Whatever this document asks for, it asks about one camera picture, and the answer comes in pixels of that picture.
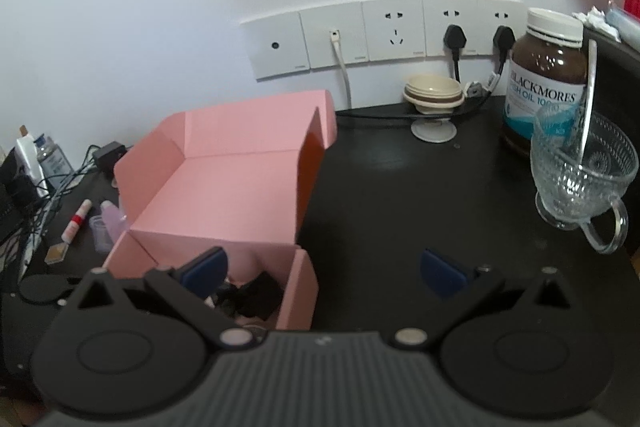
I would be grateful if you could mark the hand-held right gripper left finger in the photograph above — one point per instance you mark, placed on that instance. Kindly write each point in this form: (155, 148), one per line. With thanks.
(205, 274)

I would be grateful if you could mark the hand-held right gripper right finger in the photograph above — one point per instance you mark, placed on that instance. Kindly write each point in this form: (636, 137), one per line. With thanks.
(442, 274)

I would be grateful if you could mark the pink cardboard box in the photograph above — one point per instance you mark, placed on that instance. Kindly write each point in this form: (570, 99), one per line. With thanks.
(225, 187)

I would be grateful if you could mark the black desktop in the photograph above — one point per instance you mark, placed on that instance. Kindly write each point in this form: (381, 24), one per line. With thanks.
(400, 187)

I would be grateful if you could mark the yellow square compact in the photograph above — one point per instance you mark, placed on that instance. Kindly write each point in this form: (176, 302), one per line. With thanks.
(56, 253)

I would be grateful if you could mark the white and red glue stick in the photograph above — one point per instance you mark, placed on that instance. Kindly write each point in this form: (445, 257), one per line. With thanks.
(76, 221)

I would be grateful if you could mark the clear plastic vial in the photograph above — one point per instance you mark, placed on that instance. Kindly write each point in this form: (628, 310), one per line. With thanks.
(100, 234)

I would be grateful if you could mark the purple cosmetic tube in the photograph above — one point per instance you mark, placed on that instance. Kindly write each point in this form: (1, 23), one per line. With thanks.
(115, 224)

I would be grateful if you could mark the white standing tube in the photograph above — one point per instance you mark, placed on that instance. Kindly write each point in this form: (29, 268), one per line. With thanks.
(30, 162)

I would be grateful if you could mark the white round stand base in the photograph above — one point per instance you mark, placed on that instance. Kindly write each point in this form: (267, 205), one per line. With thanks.
(433, 133)

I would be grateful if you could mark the black power adapter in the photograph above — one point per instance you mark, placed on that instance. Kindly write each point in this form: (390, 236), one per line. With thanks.
(111, 157)

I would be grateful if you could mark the clear glass cup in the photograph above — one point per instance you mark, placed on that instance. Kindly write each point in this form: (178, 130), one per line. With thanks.
(580, 187)

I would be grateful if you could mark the cream stacked plastic funnels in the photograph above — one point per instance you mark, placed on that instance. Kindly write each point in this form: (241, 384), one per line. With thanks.
(432, 92)

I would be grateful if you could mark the brown supplement bottle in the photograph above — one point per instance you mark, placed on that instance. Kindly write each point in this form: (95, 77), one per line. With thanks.
(545, 72)

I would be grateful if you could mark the black power plug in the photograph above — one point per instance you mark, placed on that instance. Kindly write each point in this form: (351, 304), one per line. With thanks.
(455, 38)
(502, 39)

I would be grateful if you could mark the white tissue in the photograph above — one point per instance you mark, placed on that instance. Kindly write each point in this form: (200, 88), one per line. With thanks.
(595, 21)

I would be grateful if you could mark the clear wrapped package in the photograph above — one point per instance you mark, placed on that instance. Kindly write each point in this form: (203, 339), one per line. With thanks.
(625, 24)

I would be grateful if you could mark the white coaxial wall plate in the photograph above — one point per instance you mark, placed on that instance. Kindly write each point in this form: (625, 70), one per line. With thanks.
(274, 44)

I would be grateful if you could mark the white network wall plate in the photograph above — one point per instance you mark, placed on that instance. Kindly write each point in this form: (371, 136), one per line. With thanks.
(315, 37)

